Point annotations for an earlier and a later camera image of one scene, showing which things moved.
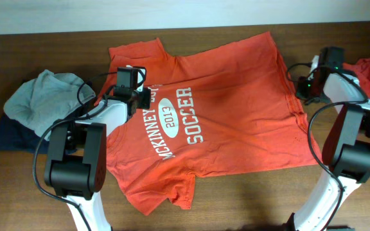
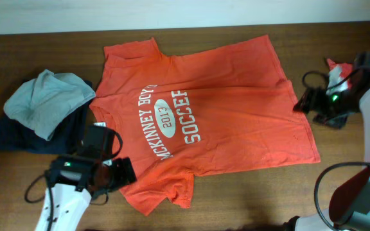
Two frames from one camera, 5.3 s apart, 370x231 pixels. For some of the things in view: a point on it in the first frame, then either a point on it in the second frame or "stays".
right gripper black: [300, 88] -> [311, 102]
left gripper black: [144, 93] -> [126, 169]
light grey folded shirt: [47, 99] stays
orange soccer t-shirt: [223, 105] stays
